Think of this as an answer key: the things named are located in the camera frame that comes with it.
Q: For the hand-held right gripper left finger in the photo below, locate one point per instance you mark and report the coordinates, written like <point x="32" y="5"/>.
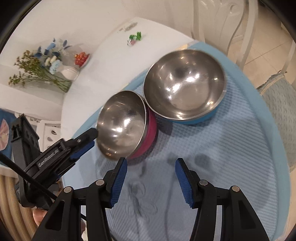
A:
<point x="119" y="180"/>

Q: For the clear glass vase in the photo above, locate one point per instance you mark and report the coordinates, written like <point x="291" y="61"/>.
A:
<point x="62" y="85"/>

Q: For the dried flower bunch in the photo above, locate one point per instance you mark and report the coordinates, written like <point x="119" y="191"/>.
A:
<point x="34" y="71"/>

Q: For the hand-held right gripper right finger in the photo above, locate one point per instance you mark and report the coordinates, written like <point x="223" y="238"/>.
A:
<point x="183" y="180"/>

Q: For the blue white artificial flowers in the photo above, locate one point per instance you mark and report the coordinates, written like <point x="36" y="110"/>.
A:
<point x="49" y="60"/>

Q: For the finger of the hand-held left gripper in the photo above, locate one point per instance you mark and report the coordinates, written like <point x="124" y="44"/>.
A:
<point x="81" y="150"/>
<point x="89" y="134"/>

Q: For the blue fan wall hanging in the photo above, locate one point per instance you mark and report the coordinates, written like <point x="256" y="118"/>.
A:
<point x="5" y="134"/>

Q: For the magenta steel bowl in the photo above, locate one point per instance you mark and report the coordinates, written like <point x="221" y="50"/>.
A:
<point x="120" y="122"/>

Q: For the white ribbed vase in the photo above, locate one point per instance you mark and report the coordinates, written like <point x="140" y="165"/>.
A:
<point x="70" y="73"/>

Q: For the person's left hand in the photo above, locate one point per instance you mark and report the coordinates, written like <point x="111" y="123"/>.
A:
<point x="39" y="216"/>

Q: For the beige ribbed seat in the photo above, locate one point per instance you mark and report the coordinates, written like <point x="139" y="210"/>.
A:
<point x="11" y="208"/>

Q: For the red lidded teacup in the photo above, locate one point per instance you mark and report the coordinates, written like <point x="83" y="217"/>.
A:
<point x="81" y="59"/>

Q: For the blue textured table mat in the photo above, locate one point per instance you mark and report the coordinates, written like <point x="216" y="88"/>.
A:
<point x="219" y="150"/>

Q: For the white carved chair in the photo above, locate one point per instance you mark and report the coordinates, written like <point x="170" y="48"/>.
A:
<point x="50" y="132"/>
<point x="245" y="27"/>

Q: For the blue steel bowl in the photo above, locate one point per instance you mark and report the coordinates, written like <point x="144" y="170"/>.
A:
<point x="185" y="83"/>

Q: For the pink white candy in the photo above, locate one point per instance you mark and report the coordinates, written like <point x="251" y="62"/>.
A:
<point x="131" y="42"/>

